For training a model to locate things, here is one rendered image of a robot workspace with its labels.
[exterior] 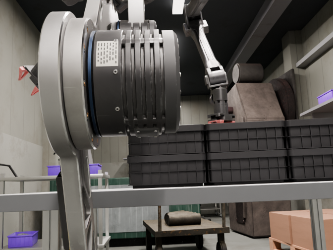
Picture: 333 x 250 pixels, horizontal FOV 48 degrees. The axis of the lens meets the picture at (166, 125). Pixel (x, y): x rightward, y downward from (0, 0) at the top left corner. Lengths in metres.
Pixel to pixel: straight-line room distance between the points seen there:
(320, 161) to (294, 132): 0.14
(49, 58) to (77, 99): 0.07
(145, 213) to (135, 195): 3.74
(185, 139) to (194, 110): 7.78
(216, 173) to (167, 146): 0.21
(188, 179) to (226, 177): 0.14
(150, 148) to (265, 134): 0.43
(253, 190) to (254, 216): 4.03
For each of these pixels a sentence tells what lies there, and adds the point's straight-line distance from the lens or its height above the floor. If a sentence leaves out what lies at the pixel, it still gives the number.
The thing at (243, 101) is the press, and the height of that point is 1.79.
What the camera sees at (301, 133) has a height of 0.88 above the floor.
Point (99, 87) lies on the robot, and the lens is 0.56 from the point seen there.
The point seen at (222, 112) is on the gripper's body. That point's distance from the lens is 1.48.
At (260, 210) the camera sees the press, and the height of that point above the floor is 0.35.
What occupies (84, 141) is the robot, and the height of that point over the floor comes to 0.78.
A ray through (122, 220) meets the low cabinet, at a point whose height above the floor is 0.31.
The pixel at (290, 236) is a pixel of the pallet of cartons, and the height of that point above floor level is 0.20.
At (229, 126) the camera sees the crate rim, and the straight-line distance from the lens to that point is 1.41.
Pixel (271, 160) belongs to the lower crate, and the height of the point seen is 0.78.
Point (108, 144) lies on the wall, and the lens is 9.06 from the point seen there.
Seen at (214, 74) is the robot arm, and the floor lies 1.14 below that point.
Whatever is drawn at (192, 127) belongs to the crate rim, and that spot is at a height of 0.92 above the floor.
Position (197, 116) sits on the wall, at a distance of 9.16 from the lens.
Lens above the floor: 0.71
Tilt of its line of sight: 9 degrees up
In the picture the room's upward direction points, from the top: 2 degrees counter-clockwise
